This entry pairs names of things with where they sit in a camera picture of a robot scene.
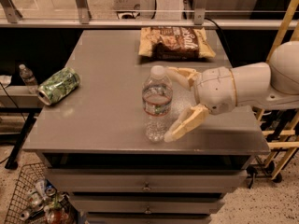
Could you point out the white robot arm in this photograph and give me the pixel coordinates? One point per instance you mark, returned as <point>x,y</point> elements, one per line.
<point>271,86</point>

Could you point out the yellow wheeled cart frame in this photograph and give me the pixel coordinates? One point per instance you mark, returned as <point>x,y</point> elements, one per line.
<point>282,141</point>

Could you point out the small background water bottle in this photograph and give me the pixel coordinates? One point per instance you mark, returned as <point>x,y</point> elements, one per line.
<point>28,78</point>

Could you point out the wire basket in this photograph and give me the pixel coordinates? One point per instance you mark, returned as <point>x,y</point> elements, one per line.
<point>29,174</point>

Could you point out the metal railing with posts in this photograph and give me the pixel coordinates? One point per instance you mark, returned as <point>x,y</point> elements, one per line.
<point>140,13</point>

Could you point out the cans in basket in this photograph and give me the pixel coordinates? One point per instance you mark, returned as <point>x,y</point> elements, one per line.
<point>43,199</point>

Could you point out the grey drawer cabinet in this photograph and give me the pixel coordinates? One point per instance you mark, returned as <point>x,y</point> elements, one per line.
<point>94,145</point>

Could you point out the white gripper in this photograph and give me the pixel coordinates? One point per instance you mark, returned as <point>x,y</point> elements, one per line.
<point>215,89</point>

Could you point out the brown chip bag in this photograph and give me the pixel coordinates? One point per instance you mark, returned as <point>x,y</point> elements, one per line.
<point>174,43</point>

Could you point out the green soda can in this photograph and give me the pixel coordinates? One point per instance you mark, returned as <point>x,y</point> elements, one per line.
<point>58,86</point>

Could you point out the clear plastic water bottle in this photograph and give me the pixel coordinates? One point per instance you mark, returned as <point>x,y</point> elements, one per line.
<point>157,94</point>

